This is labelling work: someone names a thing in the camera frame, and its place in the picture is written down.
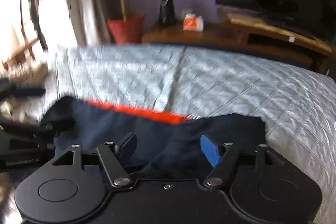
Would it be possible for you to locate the navy jacket with orange stripe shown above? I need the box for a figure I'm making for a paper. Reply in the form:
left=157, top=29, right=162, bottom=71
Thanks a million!
left=42, top=96, right=266, bottom=179

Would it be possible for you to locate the grey quilted bedspread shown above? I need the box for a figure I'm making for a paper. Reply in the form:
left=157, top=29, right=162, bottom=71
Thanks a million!
left=36, top=46, right=335, bottom=223

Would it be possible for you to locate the red plant pot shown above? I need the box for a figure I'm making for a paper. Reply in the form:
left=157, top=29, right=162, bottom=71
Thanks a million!
left=106, top=14, right=145, bottom=45

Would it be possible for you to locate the wooden tv shelf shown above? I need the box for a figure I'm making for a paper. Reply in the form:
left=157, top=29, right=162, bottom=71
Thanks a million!
left=142, top=13, right=333, bottom=74

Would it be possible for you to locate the orange white small box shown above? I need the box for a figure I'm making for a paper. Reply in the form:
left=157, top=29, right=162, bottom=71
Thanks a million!
left=183, top=13, right=204, bottom=32

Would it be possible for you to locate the black cylindrical speaker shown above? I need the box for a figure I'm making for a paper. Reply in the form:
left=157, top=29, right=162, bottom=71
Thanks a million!
left=158, top=0, right=177, bottom=26

